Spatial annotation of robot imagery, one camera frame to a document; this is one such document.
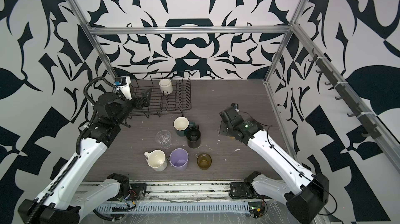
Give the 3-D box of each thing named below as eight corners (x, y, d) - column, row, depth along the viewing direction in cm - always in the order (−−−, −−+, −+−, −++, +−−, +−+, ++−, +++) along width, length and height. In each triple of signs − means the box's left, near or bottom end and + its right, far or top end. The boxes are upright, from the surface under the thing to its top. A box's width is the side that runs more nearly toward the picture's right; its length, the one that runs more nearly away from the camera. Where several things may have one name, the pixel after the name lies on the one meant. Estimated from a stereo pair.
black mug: (187, 148, 90) (186, 141, 83) (188, 131, 96) (187, 124, 89) (200, 148, 90) (200, 141, 83) (200, 131, 96) (200, 124, 89)
